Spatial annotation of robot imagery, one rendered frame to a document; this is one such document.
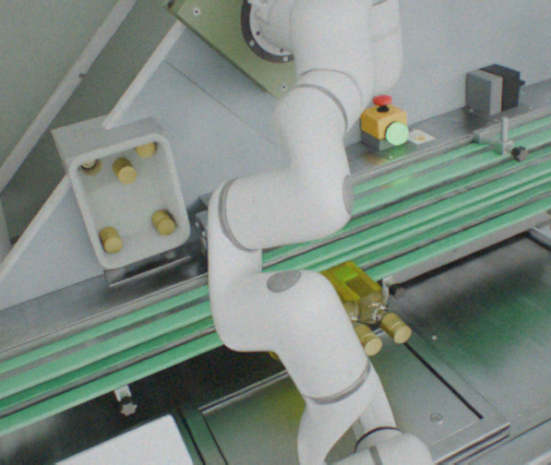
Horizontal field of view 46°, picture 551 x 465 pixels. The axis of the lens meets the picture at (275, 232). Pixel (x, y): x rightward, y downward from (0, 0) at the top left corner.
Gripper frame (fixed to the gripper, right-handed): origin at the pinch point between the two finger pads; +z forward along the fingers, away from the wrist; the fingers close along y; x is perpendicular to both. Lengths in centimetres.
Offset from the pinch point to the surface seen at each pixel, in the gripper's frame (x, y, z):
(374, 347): -5.2, 0.2, 3.9
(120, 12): 28, 41, 95
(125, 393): 37.6, -4.3, 11.5
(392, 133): -22, 20, 41
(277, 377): 10.9, -12.7, 15.3
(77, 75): 42, 29, 91
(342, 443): 3.2, -12.4, -3.1
